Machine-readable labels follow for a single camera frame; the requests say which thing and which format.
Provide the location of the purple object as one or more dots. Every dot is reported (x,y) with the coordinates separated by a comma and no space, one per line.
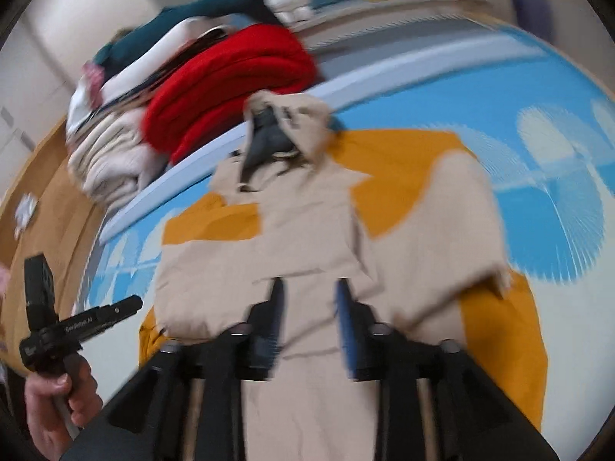
(531,12)

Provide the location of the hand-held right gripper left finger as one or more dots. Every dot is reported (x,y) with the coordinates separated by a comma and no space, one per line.
(275,319)

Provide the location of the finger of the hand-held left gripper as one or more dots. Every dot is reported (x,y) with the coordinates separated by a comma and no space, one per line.
(117,312)

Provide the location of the cream knit sweater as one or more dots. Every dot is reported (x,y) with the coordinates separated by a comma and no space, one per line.
(110,158)

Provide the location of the white garment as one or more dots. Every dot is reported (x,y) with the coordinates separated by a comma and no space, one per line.
(158,53)

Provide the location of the red folded blanket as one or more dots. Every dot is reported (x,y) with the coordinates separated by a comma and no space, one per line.
(230,77)

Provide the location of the beige and yellow jacket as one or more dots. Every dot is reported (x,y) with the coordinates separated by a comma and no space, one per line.
(307,230)

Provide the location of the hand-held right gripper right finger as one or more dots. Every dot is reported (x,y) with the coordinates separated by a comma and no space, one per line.
(345,329)

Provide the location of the person's left hand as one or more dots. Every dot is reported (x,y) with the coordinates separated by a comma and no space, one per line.
(53,413)

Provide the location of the white plush toy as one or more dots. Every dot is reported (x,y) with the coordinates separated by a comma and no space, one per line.
(288,2)

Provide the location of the white crumpled paper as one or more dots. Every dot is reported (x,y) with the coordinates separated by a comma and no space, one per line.
(25,213)

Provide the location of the teal shark plush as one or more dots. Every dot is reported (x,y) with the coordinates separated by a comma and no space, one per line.
(211,7)

